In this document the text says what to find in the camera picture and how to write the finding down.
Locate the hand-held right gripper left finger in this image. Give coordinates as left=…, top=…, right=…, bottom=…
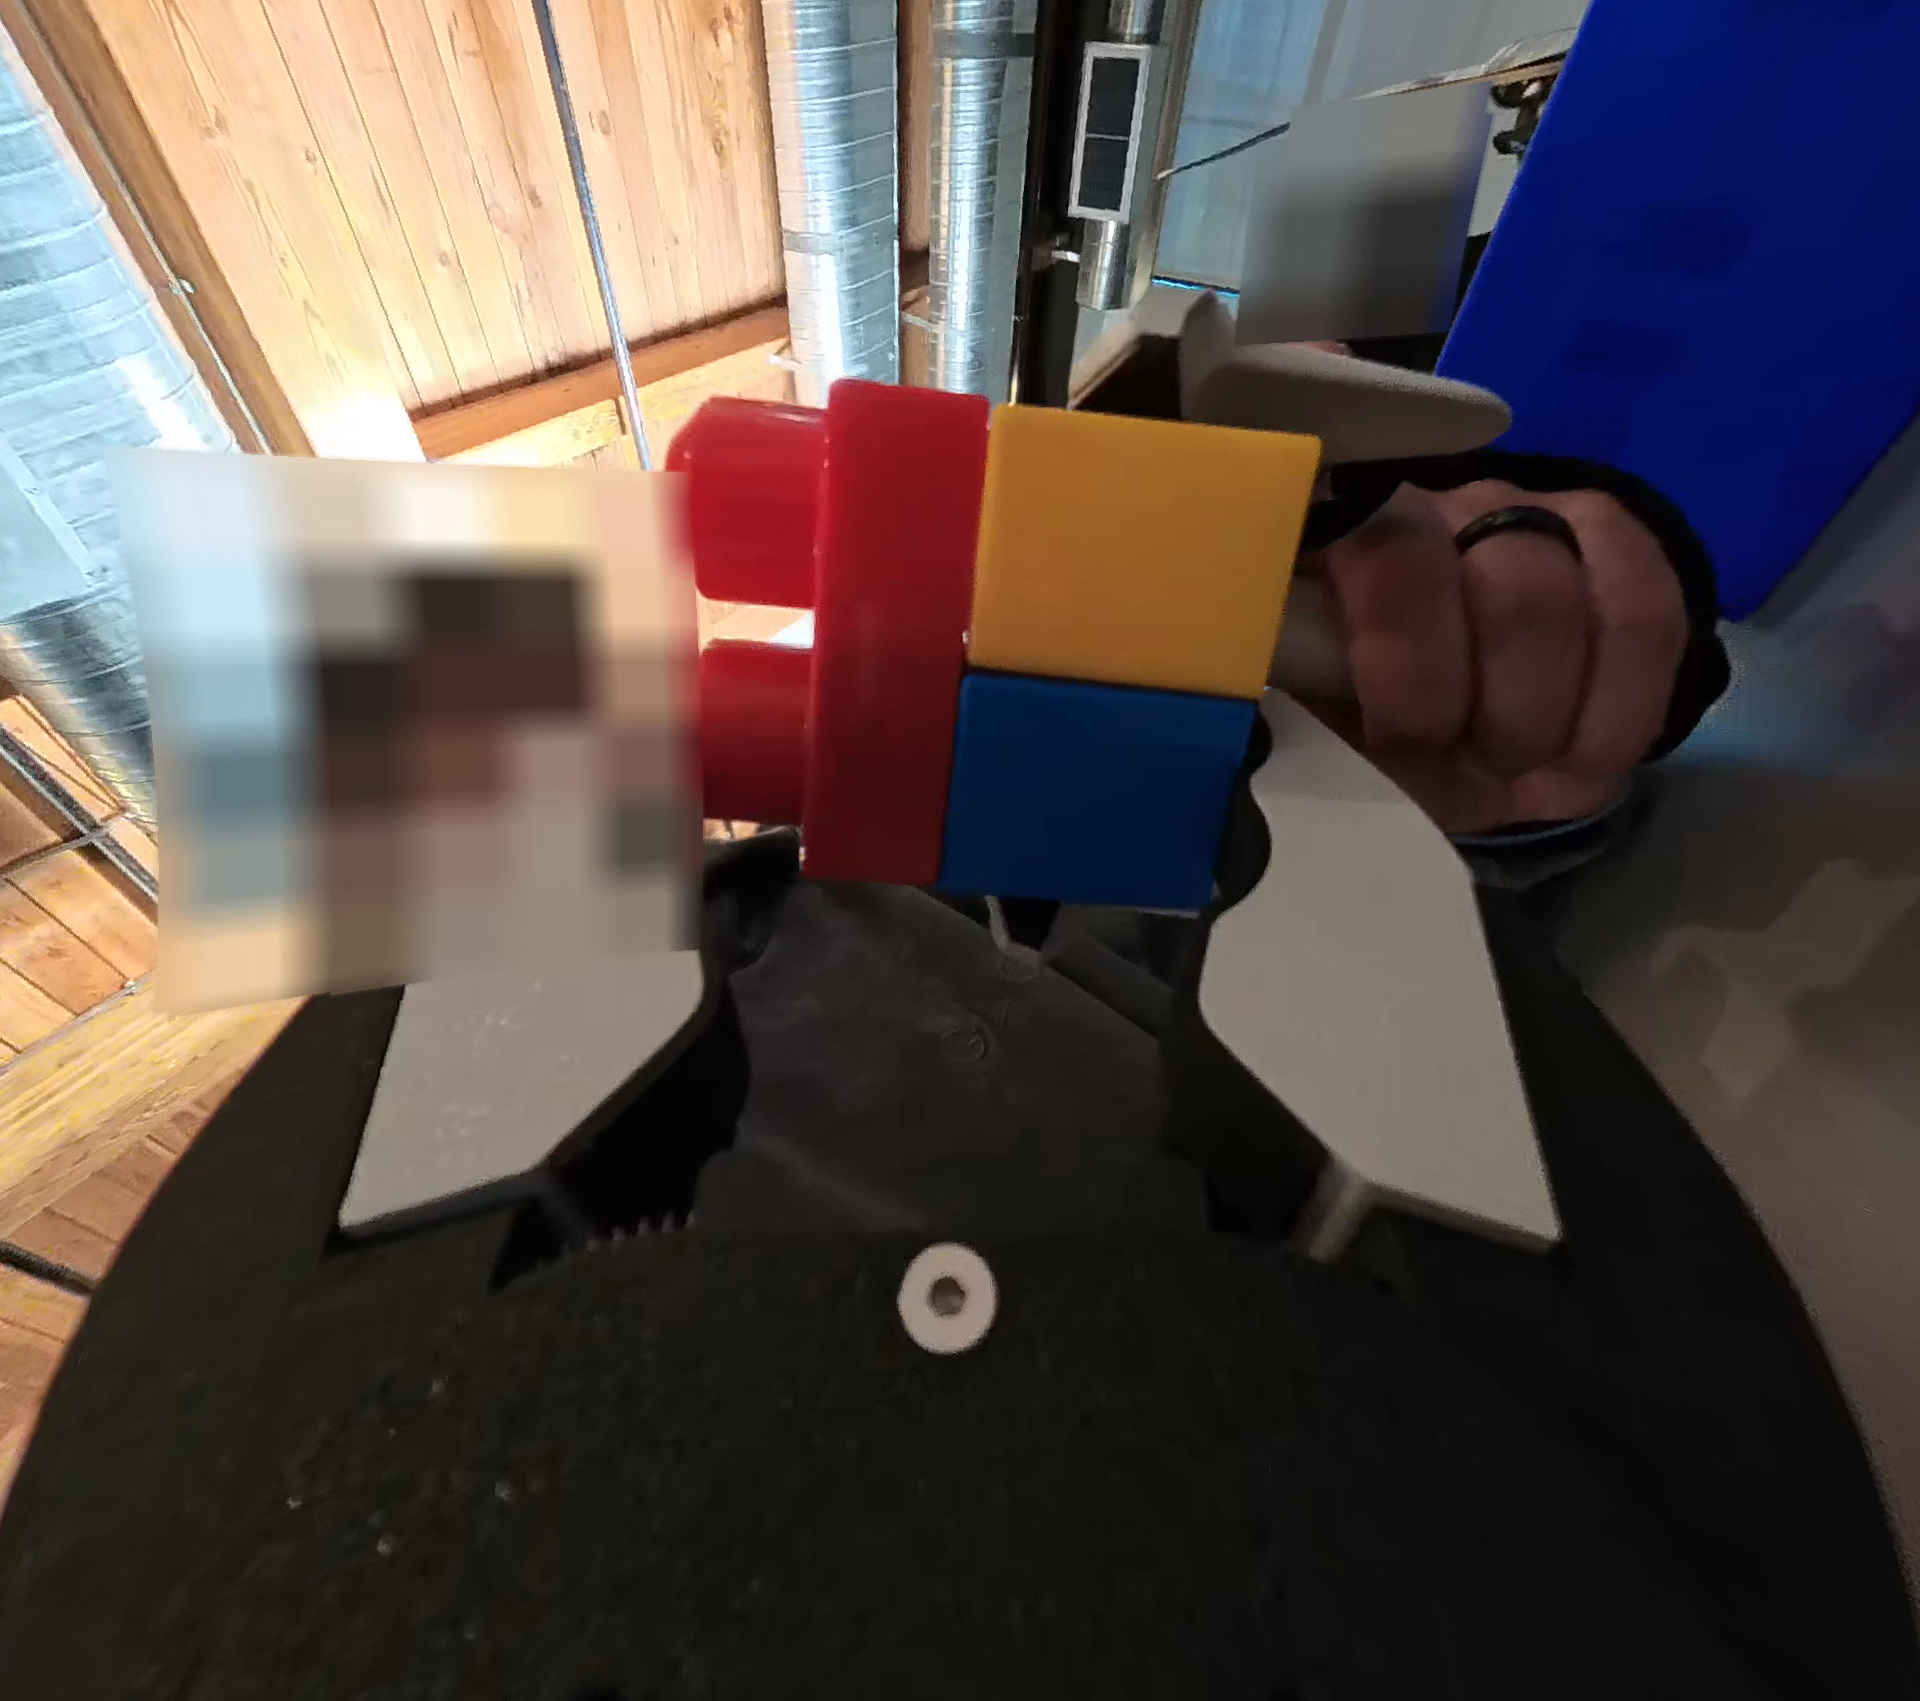
left=335, top=948, right=751, bottom=1235

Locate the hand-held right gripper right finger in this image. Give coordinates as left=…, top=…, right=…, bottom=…
left=1166, top=696, right=1565, bottom=1261

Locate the yellow single-stud toy block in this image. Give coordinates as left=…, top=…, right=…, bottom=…
left=965, top=402, right=1326, bottom=700

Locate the blue single-stud toy block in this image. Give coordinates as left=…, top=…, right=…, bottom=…
left=932, top=668, right=1259, bottom=910

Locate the blue plastic bin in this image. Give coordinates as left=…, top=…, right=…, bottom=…
left=1431, top=0, right=1920, bottom=623

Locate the red two-stud toy block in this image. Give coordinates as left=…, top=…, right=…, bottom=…
left=663, top=379, right=991, bottom=884

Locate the grey desk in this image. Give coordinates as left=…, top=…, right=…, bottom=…
left=1476, top=613, right=1920, bottom=1584

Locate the person's left hand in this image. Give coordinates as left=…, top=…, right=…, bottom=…
left=1290, top=479, right=1689, bottom=836

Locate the thin metal pipe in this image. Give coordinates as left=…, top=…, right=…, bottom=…
left=475, top=0, right=657, bottom=472

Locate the black finger ring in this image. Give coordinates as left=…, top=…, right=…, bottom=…
left=1451, top=505, right=1588, bottom=567

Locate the grey metal duct panel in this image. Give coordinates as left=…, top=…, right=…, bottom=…
left=1071, top=0, right=1247, bottom=310

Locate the wide silver ventilation duct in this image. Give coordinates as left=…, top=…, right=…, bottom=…
left=0, top=67, right=234, bottom=832

